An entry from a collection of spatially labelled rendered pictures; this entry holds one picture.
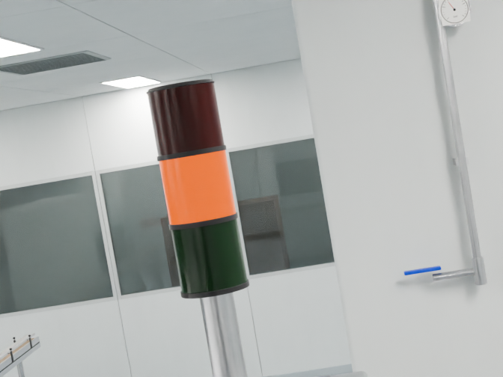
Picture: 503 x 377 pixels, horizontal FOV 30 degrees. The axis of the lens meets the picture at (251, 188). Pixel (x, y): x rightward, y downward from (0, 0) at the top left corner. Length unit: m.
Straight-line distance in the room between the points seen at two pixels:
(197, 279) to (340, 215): 1.44
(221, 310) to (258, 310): 8.11
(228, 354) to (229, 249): 0.08
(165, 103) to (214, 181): 0.06
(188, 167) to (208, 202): 0.03
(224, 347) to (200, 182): 0.12
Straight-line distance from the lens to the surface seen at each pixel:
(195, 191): 0.66
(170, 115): 0.66
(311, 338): 8.83
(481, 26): 2.12
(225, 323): 0.68
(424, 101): 2.09
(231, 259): 0.67
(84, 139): 8.88
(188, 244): 0.66
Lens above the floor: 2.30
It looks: 3 degrees down
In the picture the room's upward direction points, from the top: 10 degrees counter-clockwise
